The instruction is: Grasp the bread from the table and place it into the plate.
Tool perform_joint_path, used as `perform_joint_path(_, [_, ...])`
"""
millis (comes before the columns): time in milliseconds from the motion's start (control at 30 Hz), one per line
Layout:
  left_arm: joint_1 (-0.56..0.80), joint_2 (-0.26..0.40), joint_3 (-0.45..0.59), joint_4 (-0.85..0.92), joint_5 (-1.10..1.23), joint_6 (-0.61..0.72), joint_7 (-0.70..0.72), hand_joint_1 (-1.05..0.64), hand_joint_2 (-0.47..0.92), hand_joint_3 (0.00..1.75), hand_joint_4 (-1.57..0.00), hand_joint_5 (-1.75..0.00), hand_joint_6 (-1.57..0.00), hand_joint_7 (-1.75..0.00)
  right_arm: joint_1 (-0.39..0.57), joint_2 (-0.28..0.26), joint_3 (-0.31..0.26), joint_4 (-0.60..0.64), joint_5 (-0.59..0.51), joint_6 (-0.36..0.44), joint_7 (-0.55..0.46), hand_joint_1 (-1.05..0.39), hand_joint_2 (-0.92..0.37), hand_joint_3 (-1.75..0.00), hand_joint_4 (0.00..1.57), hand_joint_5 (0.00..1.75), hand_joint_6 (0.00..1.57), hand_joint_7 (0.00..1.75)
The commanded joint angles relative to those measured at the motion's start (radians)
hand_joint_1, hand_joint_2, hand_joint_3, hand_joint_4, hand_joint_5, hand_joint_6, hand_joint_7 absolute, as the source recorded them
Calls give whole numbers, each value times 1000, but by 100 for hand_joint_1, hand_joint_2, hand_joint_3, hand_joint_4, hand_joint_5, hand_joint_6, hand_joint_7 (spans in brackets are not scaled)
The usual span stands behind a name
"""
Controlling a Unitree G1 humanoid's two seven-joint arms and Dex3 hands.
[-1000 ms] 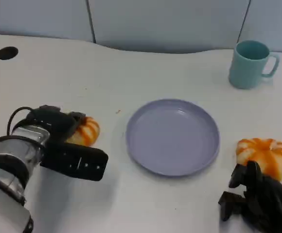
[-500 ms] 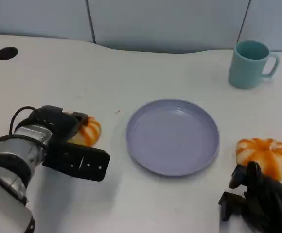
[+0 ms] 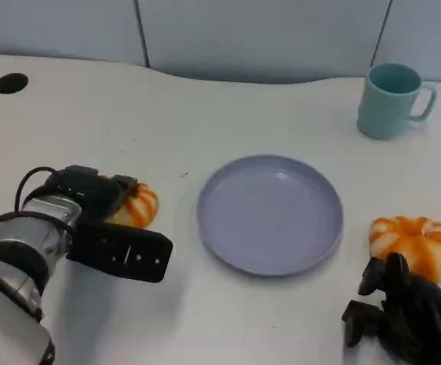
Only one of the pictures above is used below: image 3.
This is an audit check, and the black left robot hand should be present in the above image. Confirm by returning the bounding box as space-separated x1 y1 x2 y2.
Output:
45 165 140 225

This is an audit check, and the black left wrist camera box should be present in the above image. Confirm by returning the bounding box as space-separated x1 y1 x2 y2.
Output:
66 222 174 284

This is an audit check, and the black looping arm cable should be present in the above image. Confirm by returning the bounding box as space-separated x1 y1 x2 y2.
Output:
14 166 59 214

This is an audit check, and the lilac plate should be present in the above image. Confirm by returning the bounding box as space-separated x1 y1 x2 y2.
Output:
196 154 344 278

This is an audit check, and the pale green mug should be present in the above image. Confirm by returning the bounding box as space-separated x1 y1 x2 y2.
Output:
357 62 437 141

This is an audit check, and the black table grommet hole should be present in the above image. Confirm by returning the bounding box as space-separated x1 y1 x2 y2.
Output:
0 72 29 94

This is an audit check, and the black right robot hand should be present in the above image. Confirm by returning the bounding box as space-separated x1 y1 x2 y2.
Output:
341 252 441 365

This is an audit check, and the orange white toy bread roll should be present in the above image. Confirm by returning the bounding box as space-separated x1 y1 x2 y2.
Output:
106 182 160 229
368 215 441 284

